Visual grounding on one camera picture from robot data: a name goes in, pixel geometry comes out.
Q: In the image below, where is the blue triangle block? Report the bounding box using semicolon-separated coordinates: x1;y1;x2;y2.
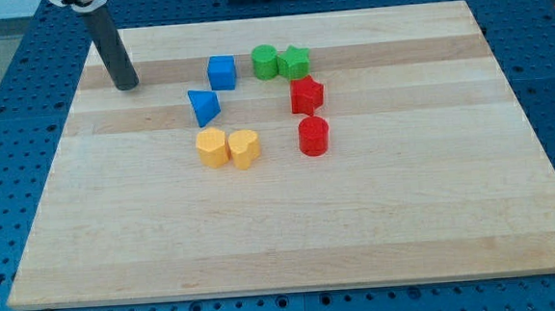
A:
188;91;221;127

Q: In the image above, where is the blue cube block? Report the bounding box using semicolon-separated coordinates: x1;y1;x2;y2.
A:
206;55;236;91

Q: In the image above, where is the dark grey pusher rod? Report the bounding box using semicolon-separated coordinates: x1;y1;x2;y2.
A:
81;5;139;91

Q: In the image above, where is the green cylinder block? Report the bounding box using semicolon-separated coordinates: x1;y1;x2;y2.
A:
251;44;278;80

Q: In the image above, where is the yellow heart block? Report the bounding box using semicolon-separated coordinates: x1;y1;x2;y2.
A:
228;129;261;170

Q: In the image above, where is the yellow hexagon block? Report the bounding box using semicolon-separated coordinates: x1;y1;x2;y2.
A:
196;127;230;168

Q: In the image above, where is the white rod collar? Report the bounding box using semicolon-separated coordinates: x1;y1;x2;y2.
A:
47;0;108;13

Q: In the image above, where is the wooden board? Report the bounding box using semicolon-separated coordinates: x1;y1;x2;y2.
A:
8;1;555;311

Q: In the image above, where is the red star block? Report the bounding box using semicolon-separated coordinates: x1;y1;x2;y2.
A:
290;75;325;116

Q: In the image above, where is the green star block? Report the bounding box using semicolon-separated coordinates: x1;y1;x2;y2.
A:
277;45;310;81

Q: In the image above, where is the red cylinder block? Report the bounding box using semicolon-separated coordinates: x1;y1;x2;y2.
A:
298;116;330;156

